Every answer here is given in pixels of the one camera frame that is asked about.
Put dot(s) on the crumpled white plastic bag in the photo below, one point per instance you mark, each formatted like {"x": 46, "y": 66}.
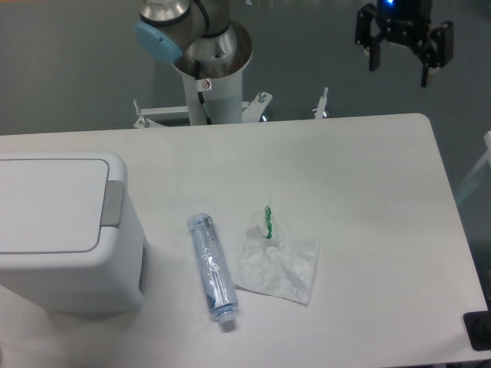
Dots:
{"x": 273, "y": 265}

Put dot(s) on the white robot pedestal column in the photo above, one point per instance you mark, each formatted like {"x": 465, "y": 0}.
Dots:
{"x": 213, "y": 101}

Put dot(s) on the black clamp at table edge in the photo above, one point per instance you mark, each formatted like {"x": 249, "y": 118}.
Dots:
{"x": 478, "y": 329}

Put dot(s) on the silver robot arm blue cap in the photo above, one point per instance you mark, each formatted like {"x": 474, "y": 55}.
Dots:
{"x": 201, "y": 40}

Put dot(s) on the white trash can lid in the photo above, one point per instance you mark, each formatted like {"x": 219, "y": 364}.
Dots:
{"x": 53, "y": 206}

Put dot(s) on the white plastic trash can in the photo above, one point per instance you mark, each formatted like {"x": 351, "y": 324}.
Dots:
{"x": 107, "y": 279}

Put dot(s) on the crushed clear plastic bottle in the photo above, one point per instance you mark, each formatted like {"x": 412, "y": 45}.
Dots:
{"x": 218, "y": 287}

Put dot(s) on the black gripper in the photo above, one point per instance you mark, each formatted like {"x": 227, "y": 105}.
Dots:
{"x": 407, "y": 23}

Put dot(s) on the white pedestal base frame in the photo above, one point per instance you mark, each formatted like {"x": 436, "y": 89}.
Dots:
{"x": 252, "y": 111}

